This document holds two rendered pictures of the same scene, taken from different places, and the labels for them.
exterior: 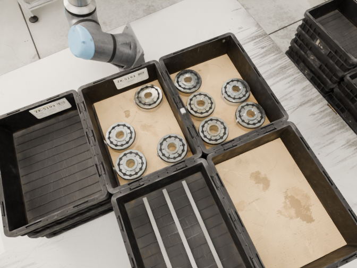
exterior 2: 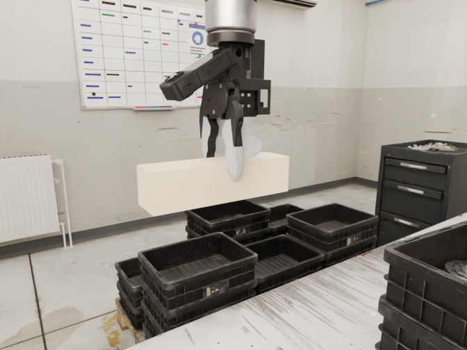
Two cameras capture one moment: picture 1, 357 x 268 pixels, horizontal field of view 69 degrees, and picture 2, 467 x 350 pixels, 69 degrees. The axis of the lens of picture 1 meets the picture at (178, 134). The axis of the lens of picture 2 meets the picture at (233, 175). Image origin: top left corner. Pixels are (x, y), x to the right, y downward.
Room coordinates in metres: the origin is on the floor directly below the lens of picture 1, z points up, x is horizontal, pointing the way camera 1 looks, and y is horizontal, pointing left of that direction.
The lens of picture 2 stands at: (1.11, 0.29, 1.21)
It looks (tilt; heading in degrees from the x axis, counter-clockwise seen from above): 13 degrees down; 258
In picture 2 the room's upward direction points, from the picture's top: straight up
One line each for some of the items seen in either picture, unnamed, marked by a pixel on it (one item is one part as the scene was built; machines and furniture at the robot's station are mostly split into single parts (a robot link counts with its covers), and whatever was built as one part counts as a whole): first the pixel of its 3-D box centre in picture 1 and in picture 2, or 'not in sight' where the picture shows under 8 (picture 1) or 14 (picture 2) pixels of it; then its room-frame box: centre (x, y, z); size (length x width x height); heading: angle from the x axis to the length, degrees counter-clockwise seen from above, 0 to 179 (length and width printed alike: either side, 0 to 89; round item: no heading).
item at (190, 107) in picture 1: (200, 103); not in sight; (0.46, -0.09, 0.86); 0.10 x 0.10 x 0.01
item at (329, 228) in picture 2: not in sight; (329, 254); (0.24, -1.27, 0.37); 0.40 x 0.30 x 0.45; 22
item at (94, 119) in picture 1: (139, 127); not in sight; (0.39, 0.13, 0.87); 0.40 x 0.30 x 0.11; 17
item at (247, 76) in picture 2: not in sight; (234, 78); (0.99, -0.24, 1.23); 0.09 x 0.08 x 0.12; 22
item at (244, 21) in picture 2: not in sight; (229, 21); (1.00, -0.24, 1.31); 0.08 x 0.08 x 0.05
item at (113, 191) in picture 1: (136, 120); not in sight; (0.39, 0.13, 0.92); 0.40 x 0.30 x 0.02; 17
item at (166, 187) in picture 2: not in sight; (218, 178); (1.02, -0.23, 1.08); 0.24 x 0.06 x 0.06; 22
